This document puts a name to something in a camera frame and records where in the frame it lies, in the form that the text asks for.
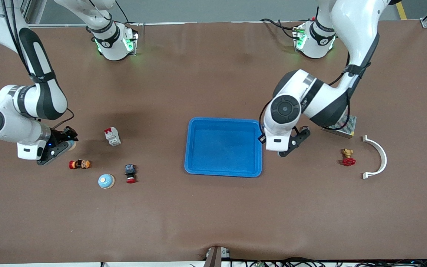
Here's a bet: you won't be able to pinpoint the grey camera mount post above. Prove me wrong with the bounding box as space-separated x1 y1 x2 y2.
203 246 231 267

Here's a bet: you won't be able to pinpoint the black right base cable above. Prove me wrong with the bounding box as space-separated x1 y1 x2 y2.
115 0 140 26

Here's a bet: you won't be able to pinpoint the metal mesh power supply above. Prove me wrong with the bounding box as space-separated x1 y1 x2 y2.
323 115 357 139

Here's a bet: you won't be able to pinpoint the black left base cables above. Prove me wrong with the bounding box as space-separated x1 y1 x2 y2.
261 18 312 40

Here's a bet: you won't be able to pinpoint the brass valve red handwheel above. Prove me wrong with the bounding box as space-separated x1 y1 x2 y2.
341 148 356 167

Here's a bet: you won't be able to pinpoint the blue plastic tray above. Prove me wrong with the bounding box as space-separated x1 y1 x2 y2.
184 117 263 178

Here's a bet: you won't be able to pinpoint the red emergency stop button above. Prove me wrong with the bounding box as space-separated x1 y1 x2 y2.
125 164 137 184

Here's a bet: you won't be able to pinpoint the white curved plastic bracket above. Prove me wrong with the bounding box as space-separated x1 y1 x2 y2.
362 135 388 180

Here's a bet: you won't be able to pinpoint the aluminium frame with struts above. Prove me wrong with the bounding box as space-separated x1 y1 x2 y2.
20 0 38 26

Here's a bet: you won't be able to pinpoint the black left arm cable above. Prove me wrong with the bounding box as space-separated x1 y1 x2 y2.
259 52 352 131

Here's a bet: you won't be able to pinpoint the white red circuit breaker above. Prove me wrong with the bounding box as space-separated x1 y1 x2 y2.
104 126 122 146

